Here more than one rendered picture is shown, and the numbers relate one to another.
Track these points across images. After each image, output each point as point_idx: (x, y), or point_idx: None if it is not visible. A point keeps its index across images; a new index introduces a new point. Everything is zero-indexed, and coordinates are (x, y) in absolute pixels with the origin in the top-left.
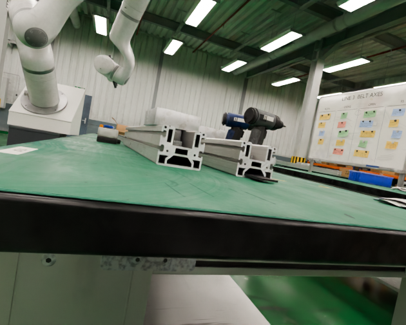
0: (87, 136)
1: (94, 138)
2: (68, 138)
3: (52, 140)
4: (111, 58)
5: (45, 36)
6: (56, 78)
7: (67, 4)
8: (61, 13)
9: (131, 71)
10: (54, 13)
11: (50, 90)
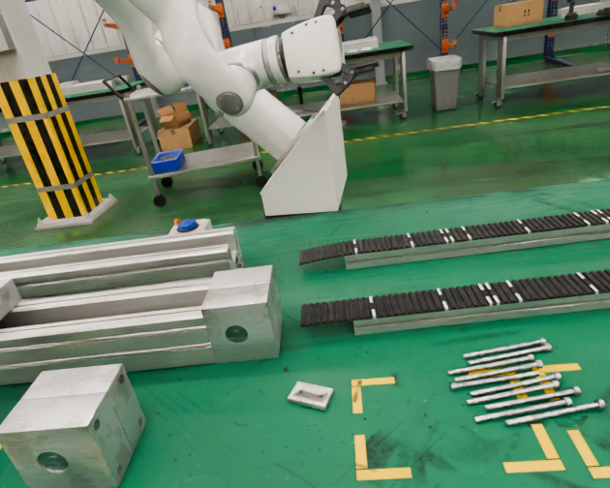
0: (370, 214)
1: (273, 232)
2: (118, 239)
3: (35, 248)
4: (330, 2)
5: (146, 80)
6: (253, 111)
7: (116, 22)
8: (128, 39)
9: (201, 84)
10: (128, 45)
11: (252, 136)
